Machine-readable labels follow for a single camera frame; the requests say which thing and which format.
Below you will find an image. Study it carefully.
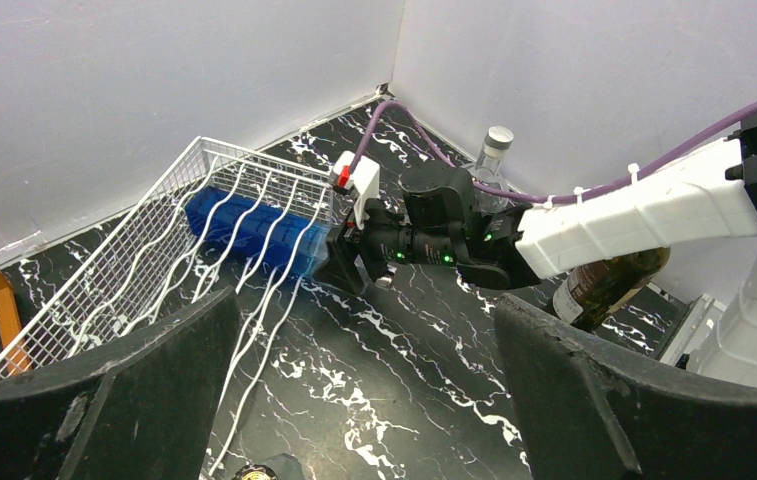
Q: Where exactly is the white wire wine rack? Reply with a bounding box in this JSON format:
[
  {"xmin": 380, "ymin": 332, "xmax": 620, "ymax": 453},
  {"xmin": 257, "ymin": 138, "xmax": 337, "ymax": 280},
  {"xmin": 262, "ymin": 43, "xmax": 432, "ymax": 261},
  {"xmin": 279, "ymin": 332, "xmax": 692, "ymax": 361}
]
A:
[{"xmin": 0, "ymin": 137, "xmax": 333, "ymax": 479}]

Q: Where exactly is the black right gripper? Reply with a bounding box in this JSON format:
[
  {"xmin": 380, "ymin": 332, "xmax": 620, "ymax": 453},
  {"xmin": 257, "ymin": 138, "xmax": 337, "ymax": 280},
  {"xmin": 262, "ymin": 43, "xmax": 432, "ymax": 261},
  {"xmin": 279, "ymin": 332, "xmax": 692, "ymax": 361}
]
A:
[{"xmin": 314, "ymin": 199, "xmax": 412, "ymax": 295}]

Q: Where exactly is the olive green wine bottle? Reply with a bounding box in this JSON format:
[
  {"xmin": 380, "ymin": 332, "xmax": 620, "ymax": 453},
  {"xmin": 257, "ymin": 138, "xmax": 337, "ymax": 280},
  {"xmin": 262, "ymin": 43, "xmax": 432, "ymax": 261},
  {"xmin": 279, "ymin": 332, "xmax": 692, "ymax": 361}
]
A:
[{"xmin": 544, "ymin": 247, "xmax": 671, "ymax": 333}]

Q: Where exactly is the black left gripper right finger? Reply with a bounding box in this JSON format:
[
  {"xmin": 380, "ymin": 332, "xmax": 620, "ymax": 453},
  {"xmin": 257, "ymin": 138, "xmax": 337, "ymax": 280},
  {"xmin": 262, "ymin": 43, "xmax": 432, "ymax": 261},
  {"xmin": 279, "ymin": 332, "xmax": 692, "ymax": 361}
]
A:
[{"xmin": 494, "ymin": 294, "xmax": 757, "ymax": 479}]

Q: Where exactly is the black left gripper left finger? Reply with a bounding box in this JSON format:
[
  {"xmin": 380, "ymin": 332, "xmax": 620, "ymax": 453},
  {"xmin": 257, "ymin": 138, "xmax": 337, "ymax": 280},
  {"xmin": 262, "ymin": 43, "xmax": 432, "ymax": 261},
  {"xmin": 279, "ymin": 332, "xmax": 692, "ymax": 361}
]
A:
[{"xmin": 0, "ymin": 289, "xmax": 241, "ymax": 479}]

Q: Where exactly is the dark green wine bottle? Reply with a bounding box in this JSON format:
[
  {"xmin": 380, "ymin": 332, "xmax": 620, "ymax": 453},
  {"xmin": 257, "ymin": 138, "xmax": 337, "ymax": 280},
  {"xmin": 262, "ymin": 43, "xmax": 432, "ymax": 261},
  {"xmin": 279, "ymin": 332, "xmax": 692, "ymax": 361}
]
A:
[{"xmin": 232, "ymin": 453, "xmax": 307, "ymax": 480}]

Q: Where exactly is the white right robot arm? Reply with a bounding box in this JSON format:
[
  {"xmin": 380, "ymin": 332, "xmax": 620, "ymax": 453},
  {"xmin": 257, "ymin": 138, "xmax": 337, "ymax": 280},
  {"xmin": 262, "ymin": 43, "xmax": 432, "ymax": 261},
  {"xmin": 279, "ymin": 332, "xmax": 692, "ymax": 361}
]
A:
[{"xmin": 312, "ymin": 111, "xmax": 757, "ymax": 388}]

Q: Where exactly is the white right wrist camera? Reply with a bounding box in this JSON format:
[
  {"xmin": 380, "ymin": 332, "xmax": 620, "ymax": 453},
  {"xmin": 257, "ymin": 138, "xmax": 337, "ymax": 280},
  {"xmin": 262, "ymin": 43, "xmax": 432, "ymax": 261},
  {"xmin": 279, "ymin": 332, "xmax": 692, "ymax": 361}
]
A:
[{"xmin": 328, "ymin": 151, "xmax": 380, "ymax": 230}]

